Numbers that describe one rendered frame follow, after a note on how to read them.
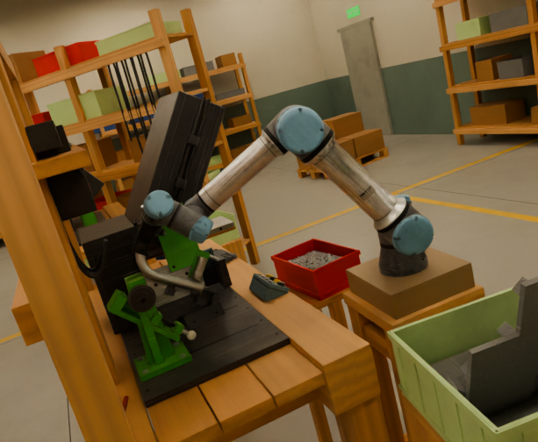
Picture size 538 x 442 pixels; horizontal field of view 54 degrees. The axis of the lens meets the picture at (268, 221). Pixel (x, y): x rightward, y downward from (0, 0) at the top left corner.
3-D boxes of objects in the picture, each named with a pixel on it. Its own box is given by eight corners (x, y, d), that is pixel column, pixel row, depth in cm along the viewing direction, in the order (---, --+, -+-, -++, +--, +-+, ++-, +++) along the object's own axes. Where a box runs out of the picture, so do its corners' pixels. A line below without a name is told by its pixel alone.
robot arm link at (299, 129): (428, 222, 157) (294, 95, 145) (447, 236, 142) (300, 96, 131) (399, 251, 159) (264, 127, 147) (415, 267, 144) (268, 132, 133)
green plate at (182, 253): (199, 261, 186) (179, 205, 186) (203, 260, 179) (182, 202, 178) (168, 273, 183) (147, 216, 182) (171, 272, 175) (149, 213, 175)
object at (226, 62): (270, 161, 1079) (241, 49, 1023) (118, 210, 978) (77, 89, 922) (261, 160, 1128) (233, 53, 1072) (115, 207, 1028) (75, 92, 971)
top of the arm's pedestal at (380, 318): (423, 271, 189) (420, 260, 188) (485, 298, 159) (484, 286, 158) (344, 302, 181) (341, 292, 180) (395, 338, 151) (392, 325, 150)
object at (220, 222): (223, 223, 210) (221, 215, 210) (235, 229, 196) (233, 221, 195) (127, 256, 198) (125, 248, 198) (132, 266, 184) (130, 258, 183)
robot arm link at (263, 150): (293, 94, 156) (173, 203, 163) (297, 96, 145) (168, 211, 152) (319, 124, 159) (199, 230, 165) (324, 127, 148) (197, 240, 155)
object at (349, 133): (355, 156, 891) (347, 112, 872) (389, 155, 822) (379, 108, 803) (298, 177, 838) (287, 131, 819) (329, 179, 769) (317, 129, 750)
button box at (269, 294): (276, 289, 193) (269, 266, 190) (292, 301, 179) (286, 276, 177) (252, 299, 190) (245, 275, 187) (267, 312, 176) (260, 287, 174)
